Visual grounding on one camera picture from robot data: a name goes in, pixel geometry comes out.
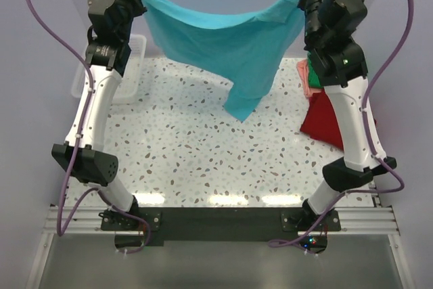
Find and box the turquoise t shirt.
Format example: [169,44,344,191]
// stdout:
[142,0,304,121]

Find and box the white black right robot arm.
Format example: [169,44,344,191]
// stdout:
[298,0,397,230]

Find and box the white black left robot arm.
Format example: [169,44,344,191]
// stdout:
[51,0,146,229]

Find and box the pink folded t shirt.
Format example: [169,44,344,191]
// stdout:
[296,59,322,98]

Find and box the white plastic basket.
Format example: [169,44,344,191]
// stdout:
[70,35,147,105]

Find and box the green folded t shirt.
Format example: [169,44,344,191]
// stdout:
[307,55,323,89]

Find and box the red folded t shirt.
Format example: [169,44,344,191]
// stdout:
[300,90,344,151]

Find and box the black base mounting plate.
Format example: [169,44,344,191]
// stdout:
[100,206,340,254]

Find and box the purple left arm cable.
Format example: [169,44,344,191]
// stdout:
[24,0,152,256]

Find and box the aluminium front rail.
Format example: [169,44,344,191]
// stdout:
[41,205,401,236]

